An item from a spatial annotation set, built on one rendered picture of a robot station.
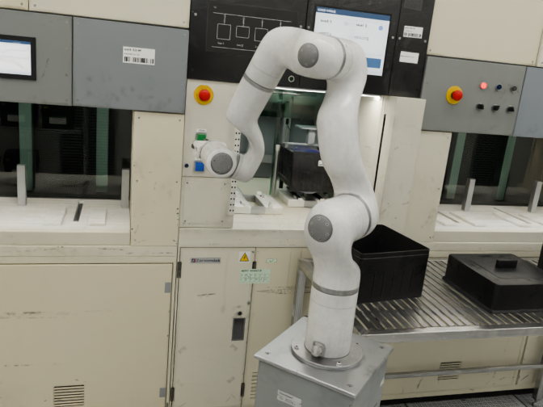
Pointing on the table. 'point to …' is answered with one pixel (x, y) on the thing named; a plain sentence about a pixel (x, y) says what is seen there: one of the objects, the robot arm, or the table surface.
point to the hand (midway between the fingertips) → (206, 144)
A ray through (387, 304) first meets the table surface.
